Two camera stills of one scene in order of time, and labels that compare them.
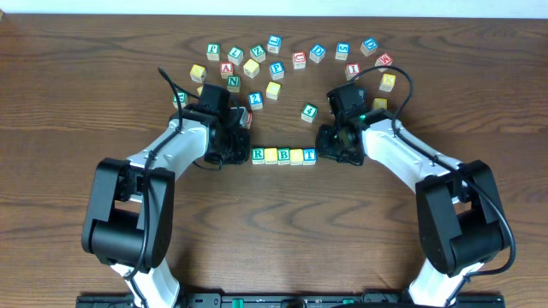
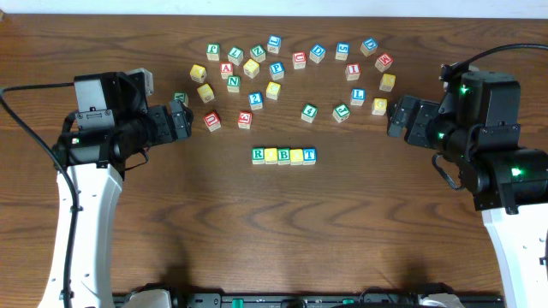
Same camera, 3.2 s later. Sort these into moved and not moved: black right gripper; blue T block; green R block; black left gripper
Moved: black right gripper; black left gripper
Not moved: green R block; blue T block
